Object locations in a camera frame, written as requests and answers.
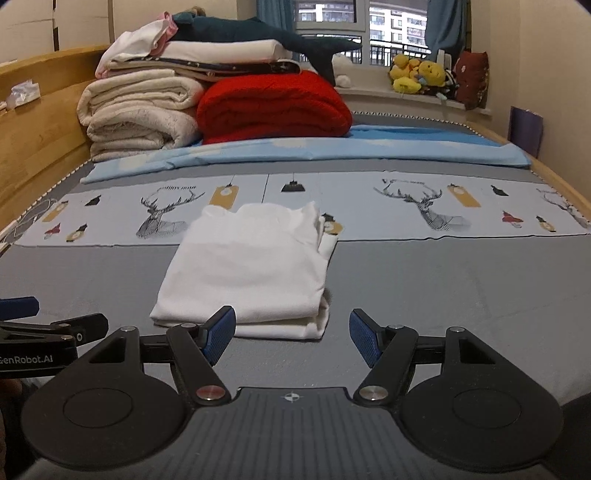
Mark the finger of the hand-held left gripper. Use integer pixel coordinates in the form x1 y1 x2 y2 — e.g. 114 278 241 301
0 296 40 319
0 314 109 345

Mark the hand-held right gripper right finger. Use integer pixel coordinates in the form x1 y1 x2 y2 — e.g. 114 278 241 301
349 308 502 407

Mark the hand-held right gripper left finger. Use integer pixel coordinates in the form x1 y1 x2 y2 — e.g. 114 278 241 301
83 305 236 407

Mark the white long-sleeved shirt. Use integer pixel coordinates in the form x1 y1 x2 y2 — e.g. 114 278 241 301
150 202 340 341

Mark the deer printed sheet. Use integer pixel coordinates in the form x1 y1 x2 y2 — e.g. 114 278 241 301
0 172 591 247

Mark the light blue quilt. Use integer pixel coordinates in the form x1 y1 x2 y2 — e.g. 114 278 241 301
81 124 532 185

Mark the cream fluffy folded blanket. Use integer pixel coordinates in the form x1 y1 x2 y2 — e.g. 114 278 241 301
76 76 206 162

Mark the red folded blanket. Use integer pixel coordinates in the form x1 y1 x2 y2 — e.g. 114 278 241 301
196 70 354 145

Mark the white windowsill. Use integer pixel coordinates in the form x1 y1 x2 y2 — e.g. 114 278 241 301
339 69 492 121

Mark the yellow plush toy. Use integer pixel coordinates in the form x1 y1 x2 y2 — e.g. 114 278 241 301
389 54 423 94
418 59 448 88

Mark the white round plush toy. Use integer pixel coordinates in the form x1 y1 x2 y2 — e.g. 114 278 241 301
332 53 354 88

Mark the purple board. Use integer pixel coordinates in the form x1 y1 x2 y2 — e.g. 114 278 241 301
508 106 543 158

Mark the folded patterned sheet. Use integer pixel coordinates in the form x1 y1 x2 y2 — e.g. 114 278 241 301
104 58 305 84

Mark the black white striped toy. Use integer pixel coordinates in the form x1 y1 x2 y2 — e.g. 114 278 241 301
443 69 462 100

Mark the dark red cushion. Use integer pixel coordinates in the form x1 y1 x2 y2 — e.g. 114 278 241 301
455 51 489 110

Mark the white pillow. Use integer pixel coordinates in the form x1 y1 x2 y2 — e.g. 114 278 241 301
161 39 294 63

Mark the white and pink garment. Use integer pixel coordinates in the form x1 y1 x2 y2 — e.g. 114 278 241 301
95 13 178 78

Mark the teal shark plush toy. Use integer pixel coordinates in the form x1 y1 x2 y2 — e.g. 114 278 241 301
171 11 363 86

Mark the blue curtain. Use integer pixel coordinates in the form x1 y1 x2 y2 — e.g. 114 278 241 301
256 0 296 33
425 0 468 65

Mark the window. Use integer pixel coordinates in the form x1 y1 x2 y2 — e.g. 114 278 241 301
293 0 430 70

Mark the wooden bed frame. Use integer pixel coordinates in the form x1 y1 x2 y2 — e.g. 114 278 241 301
0 44 591 241

